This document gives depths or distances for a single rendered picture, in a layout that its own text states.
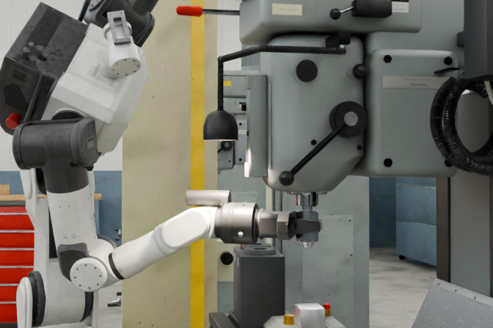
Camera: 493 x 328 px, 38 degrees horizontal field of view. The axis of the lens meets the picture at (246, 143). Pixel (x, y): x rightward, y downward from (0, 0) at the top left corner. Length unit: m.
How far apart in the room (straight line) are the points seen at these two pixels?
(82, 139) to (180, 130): 1.72
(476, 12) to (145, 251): 0.82
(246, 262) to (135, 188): 1.33
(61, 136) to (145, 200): 1.70
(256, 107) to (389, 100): 0.27
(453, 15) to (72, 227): 0.90
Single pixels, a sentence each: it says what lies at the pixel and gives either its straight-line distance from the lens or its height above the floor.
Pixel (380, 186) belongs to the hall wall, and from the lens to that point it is 11.28.
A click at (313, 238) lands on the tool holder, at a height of 1.21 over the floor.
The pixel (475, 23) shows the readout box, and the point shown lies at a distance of 1.30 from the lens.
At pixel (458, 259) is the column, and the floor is 1.15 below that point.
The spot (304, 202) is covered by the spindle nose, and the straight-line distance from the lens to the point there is 1.49.
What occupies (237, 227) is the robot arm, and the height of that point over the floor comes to 1.23.
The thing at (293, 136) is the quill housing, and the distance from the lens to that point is 1.41.
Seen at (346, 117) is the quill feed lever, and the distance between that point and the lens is 1.40.
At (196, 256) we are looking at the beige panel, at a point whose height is 0.94.
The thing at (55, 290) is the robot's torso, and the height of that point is 1.04.
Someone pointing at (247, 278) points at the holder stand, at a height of 1.06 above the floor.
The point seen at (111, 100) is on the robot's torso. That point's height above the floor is 1.50.
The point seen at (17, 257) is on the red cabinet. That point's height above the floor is 0.60.
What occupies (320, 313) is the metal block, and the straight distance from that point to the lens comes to 1.51.
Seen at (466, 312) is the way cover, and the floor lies 1.05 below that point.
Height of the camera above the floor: 1.38
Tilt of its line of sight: 1 degrees up
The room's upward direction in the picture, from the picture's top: straight up
